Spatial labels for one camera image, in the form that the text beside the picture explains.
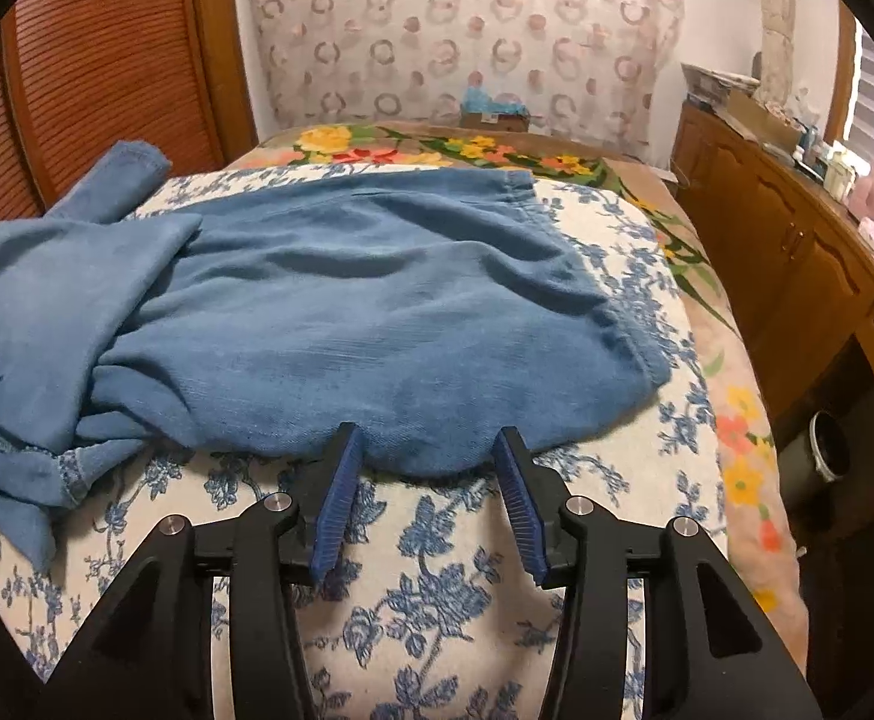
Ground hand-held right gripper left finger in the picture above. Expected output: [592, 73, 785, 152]
[35, 422, 367, 720]

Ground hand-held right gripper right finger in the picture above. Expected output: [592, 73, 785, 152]
[491, 426, 824, 720]

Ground blue denim pants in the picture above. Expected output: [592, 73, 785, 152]
[0, 141, 672, 572]

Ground white blue floral bedsheet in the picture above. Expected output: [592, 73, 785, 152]
[0, 165, 732, 720]

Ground colourful floral blanket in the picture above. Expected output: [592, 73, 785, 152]
[257, 120, 792, 616]

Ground dark round pot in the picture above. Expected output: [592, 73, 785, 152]
[804, 409, 860, 482]

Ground long wooden cabinet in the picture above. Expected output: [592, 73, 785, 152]
[668, 100, 874, 541]

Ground small cardboard box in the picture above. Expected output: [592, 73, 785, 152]
[458, 106, 532, 133]

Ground blue plastic bag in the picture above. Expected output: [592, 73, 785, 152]
[461, 86, 522, 116]

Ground open cardboard box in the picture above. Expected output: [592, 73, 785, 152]
[722, 90, 803, 149]

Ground white bottle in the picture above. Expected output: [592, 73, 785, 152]
[823, 157, 860, 201]

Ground stack of newspapers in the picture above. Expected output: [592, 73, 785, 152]
[681, 64, 758, 104]

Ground beige tied window curtain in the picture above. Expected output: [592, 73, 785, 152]
[752, 0, 798, 103]

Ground ring patterned wall curtain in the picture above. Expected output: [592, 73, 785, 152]
[246, 0, 687, 167]

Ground wooden window frame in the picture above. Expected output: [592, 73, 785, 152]
[825, 10, 860, 145]

